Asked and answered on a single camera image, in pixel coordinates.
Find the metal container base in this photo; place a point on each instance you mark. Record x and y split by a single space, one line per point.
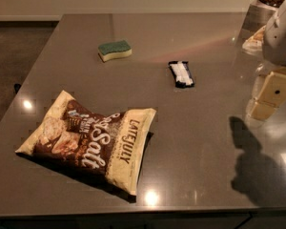
257 16

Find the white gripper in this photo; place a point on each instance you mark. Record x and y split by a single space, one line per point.
281 40

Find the green and yellow sponge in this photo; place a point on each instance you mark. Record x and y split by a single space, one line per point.
114 50

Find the white snack packet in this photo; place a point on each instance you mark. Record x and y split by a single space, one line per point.
253 45

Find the brown chip bag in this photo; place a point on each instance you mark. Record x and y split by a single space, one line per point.
107 146

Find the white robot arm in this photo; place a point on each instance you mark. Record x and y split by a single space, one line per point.
273 48

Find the black and white snack bar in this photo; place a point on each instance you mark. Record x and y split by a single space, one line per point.
182 75

